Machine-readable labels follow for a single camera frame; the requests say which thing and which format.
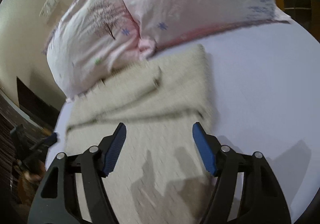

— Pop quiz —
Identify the beige knitted sweater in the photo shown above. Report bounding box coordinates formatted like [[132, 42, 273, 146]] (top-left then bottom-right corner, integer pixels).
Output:
[[65, 44, 212, 223]]

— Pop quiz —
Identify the person's left hand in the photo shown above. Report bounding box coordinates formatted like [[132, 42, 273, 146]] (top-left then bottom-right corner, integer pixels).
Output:
[[22, 160, 46, 184]]

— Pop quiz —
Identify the white wall switch plate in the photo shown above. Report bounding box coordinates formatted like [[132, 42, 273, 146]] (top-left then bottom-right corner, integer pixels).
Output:
[[39, 0, 59, 24]]

